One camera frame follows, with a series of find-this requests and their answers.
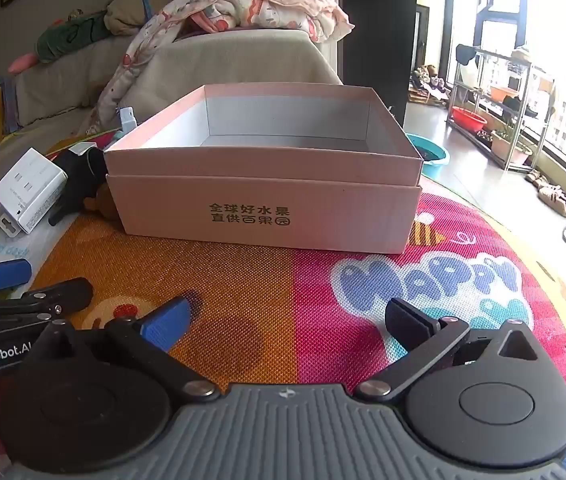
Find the black curved plastic object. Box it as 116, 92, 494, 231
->
49, 146, 111, 226

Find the red plastic basin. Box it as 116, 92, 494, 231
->
452, 106, 488, 132

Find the pink cardboard box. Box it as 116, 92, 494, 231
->
104, 85, 424, 256

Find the potted green plant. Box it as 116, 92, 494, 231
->
490, 132, 534, 166

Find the brown toy bear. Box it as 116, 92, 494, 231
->
84, 185, 124, 221

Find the colourful play mat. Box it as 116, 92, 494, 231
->
0, 130, 566, 480

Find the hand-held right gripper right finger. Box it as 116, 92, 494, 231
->
355, 299, 541, 402

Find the black window frame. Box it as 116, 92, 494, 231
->
415, 0, 566, 201

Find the pair of beige shoes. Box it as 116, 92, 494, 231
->
525, 170, 566, 218

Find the white power adapter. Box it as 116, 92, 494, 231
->
0, 148, 68, 235

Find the metal storage rack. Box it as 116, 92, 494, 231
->
445, 47, 556, 171

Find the beige covered sofa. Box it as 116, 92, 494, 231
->
0, 27, 344, 186

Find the row of shoes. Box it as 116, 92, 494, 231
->
410, 65, 451, 106

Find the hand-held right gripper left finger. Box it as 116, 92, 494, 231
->
28, 297, 220, 402

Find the beige pillow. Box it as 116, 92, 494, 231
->
104, 0, 164, 36

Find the teal wash basin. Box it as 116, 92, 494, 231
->
405, 133, 450, 178

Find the green plush toy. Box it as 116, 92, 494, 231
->
35, 12, 114, 63

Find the pink printed blanket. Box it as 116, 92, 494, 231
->
83, 0, 356, 136

